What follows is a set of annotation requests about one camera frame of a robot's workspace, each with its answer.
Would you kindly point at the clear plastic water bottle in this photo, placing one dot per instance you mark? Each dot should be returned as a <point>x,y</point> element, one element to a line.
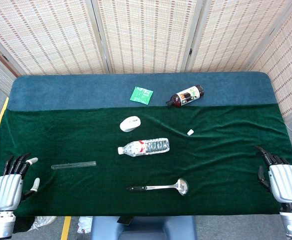
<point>145,147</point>

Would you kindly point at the small white cap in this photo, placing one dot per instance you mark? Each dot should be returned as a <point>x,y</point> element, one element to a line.
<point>190,132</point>

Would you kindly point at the dark green velvet cloth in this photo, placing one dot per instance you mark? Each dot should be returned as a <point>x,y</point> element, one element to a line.
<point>86,140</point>

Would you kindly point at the flat black object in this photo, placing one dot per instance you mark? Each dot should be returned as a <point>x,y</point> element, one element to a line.
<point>125,220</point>

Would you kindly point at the white computer mouse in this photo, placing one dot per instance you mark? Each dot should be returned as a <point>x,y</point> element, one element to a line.
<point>130,124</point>

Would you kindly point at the crumpled white cloth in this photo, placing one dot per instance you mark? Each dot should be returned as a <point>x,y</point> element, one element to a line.
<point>84,225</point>

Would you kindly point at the dark tea bottle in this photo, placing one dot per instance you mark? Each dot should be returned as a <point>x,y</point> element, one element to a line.
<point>184,97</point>

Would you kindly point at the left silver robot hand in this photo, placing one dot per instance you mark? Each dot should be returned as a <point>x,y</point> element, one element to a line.
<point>7,190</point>

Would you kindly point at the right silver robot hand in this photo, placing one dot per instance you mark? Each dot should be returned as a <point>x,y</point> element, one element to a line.
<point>284,182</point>

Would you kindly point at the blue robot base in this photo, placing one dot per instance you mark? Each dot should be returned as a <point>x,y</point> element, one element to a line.
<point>145,228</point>

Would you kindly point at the green foil packet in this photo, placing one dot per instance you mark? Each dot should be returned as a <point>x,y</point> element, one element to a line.
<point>141,95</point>

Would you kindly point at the clear glass tube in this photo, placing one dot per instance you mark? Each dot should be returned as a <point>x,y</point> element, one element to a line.
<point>73,165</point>

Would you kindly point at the blue table cover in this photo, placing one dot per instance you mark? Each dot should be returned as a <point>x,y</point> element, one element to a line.
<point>73,92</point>

